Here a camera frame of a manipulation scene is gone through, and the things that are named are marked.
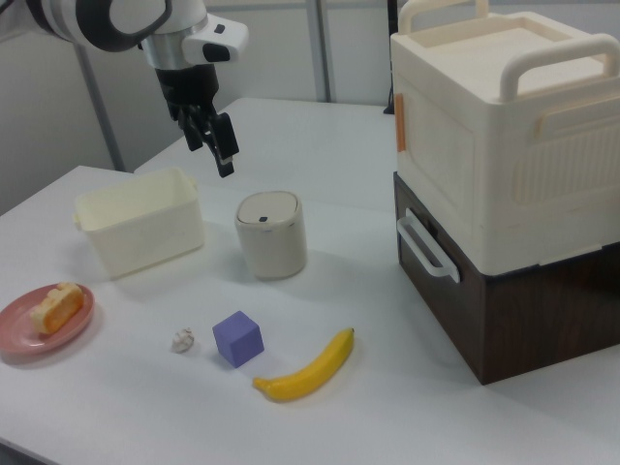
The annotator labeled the small white crumpled ball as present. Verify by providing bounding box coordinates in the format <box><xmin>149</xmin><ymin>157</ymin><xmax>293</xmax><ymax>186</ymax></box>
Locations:
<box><xmin>170</xmin><ymin>327</ymin><xmax>196</xmax><ymax>354</ymax></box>

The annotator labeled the orange tape strip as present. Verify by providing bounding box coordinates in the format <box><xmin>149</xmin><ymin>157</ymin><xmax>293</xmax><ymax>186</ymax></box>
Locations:
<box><xmin>394</xmin><ymin>95</ymin><xmax>407</xmax><ymax>152</ymax></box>

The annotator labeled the cream plastic bin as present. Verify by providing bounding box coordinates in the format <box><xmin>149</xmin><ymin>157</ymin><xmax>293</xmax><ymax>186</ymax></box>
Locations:
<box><xmin>73</xmin><ymin>167</ymin><xmax>204</xmax><ymax>281</ymax></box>

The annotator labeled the purple cube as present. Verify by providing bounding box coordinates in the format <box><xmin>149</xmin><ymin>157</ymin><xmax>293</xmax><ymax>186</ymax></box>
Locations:
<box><xmin>211</xmin><ymin>310</ymin><xmax>265</xmax><ymax>370</ymax></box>

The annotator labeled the pink plate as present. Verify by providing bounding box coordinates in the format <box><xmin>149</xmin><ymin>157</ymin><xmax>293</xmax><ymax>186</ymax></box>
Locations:
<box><xmin>0</xmin><ymin>284</ymin><xmax>96</xmax><ymax>357</ymax></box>

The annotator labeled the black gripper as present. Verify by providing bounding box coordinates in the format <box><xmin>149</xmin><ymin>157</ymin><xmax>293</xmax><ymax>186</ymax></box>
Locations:
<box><xmin>154</xmin><ymin>65</ymin><xmax>241</xmax><ymax>179</ymax></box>

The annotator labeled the small beige trash can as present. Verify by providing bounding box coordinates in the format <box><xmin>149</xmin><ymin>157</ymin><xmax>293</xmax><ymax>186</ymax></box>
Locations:
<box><xmin>234</xmin><ymin>191</ymin><xmax>308</xmax><ymax>280</ymax></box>

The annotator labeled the white drawer handle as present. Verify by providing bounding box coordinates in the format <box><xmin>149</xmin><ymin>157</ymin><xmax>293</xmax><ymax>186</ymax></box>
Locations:
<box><xmin>396</xmin><ymin>207</ymin><xmax>461</xmax><ymax>283</ymax></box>

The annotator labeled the yellow orange bread slice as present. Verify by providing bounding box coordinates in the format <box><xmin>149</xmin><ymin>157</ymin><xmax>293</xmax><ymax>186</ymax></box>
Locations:
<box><xmin>29</xmin><ymin>282</ymin><xmax>84</xmax><ymax>335</ymax></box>

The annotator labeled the dark brown wooden drawer box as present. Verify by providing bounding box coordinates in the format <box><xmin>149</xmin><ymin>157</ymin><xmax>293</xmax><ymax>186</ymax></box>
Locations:
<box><xmin>392</xmin><ymin>171</ymin><xmax>620</xmax><ymax>387</ymax></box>

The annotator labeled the yellow banana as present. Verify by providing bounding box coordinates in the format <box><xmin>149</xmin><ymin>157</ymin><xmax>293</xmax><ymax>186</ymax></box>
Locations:
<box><xmin>252</xmin><ymin>327</ymin><xmax>356</xmax><ymax>403</ymax></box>

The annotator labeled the cream plastic crate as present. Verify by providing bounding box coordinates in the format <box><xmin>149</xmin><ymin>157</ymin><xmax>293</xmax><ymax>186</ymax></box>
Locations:
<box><xmin>389</xmin><ymin>0</ymin><xmax>620</xmax><ymax>266</ymax></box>

